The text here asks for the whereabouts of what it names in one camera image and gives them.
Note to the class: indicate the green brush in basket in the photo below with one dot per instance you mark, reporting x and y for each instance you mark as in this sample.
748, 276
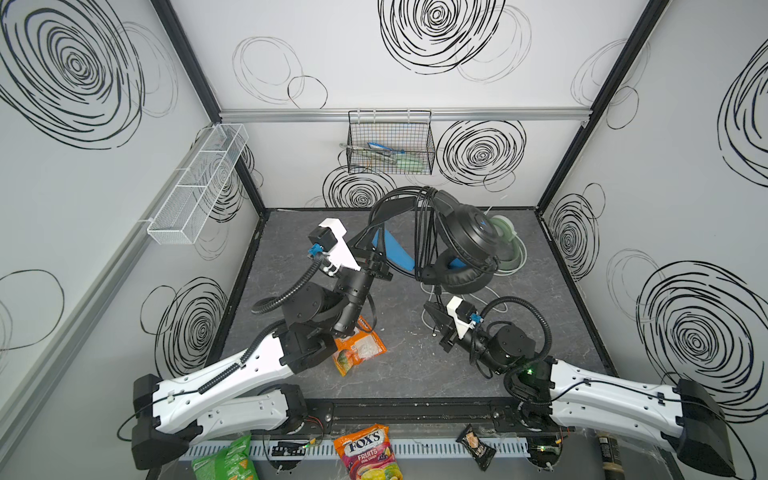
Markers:
406, 162

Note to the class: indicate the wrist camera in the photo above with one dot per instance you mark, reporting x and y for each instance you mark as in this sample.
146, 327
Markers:
464, 314
328, 246

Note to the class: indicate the black gaming headphones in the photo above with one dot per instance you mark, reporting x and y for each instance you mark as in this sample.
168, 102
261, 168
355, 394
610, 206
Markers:
455, 246

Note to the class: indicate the mint green headphones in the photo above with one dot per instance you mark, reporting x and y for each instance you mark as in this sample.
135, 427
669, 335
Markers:
512, 253

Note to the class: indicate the Fox's fruits candy bag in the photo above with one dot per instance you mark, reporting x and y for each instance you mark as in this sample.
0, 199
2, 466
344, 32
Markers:
368, 454

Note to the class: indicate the white mesh wall shelf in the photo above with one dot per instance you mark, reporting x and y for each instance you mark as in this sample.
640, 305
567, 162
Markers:
186, 209

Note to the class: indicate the orange snack bag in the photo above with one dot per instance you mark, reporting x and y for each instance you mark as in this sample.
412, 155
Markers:
364, 344

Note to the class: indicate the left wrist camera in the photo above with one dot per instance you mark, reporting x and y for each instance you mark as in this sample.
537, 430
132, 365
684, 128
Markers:
328, 246

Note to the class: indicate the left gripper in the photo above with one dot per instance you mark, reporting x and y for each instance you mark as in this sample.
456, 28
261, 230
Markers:
372, 264

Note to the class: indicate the green snack bag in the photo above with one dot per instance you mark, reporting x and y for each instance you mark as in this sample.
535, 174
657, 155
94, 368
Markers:
230, 463

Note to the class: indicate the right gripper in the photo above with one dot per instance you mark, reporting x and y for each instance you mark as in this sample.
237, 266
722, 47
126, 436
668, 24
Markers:
444, 327

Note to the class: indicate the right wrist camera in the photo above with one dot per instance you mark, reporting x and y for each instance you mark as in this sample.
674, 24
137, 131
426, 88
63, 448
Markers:
464, 314

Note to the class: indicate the dark cylindrical roll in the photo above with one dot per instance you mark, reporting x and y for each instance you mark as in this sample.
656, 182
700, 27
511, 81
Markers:
610, 454

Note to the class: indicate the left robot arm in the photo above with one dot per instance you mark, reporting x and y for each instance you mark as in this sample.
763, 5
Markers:
241, 392

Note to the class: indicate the black wire wall basket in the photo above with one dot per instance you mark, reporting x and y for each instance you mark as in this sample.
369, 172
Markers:
409, 130

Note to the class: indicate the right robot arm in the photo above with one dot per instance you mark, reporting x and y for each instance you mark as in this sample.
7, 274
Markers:
511, 338

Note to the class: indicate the white slotted cable duct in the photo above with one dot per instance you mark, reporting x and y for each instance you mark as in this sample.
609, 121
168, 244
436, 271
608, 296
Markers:
424, 448

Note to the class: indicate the small dark snack packet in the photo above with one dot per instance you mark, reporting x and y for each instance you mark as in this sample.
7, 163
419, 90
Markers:
481, 452

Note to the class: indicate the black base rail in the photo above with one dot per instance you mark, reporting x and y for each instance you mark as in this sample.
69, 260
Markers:
420, 414

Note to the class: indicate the blue tool in basket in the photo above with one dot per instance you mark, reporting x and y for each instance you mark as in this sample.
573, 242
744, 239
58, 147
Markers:
383, 150

